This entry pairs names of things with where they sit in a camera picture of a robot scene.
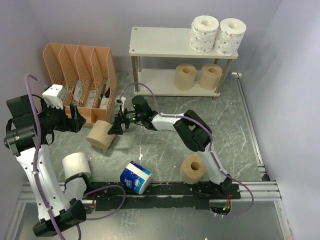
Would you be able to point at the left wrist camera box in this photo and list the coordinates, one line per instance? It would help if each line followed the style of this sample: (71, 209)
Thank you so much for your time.
(54, 96)

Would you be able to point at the aluminium rail front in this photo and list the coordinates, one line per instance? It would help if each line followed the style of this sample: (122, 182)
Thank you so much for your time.
(261, 190)

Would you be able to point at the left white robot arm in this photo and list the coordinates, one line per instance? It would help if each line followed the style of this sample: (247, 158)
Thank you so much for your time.
(26, 131)

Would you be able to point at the blue paper roll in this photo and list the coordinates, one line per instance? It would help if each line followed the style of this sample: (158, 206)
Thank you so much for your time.
(136, 177)

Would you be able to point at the orange plastic file organizer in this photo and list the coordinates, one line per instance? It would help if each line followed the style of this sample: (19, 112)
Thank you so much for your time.
(83, 70)

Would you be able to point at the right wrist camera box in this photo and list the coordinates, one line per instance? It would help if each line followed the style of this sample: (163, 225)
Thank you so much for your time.
(120, 101)

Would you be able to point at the white dotted roll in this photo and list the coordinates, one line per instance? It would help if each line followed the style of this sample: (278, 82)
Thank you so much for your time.
(204, 29)
(229, 36)

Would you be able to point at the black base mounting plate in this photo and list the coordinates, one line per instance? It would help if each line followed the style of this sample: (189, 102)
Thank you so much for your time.
(159, 195)

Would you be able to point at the white two-tier shelf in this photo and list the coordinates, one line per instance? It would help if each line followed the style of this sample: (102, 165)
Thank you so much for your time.
(166, 42)

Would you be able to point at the black tool in organizer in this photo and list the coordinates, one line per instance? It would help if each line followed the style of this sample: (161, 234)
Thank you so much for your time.
(105, 92)

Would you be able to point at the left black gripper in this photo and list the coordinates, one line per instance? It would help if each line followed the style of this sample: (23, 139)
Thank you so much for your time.
(77, 119)

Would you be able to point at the brown roll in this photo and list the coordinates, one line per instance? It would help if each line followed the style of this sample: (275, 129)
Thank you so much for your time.
(192, 169)
(210, 76)
(185, 75)

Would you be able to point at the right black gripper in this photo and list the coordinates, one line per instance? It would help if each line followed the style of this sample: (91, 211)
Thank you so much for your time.
(116, 128)

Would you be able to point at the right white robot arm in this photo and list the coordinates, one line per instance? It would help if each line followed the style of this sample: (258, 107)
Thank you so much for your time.
(192, 130)

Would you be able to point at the brown roll sideways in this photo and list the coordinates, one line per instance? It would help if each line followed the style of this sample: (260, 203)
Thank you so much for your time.
(98, 135)

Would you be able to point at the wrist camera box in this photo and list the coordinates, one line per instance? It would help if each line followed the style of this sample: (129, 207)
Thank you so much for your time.
(54, 96)
(120, 101)

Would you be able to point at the plain white paper roll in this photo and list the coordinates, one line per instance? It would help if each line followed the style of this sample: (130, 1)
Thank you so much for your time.
(76, 163)

